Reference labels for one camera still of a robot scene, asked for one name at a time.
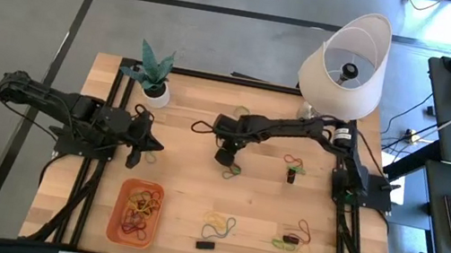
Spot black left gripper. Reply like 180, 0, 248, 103
117, 102, 171, 174

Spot rubber bands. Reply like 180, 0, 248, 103
124, 187, 163, 220
199, 212, 239, 245
294, 218, 315, 246
282, 153, 306, 170

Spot small wide black rubber band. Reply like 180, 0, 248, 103
281, 233, 300, 246
285, 168, 298, 186

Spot orange plastic bin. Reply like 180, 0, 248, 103
104, 174, 169, 252

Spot green plant in white pot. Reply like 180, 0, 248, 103
114, 35, 179, 111

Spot white shade silver table lamp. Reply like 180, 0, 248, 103
289, 2, 396, 136

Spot small black clip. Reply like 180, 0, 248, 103
195, 239, 217, 253

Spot floor power plug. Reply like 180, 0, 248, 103
402, 126, 424, 145

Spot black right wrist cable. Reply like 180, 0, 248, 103
189, 118, 218, 137

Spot black aluminium table frame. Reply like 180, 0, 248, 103
17, 45, 429, 253

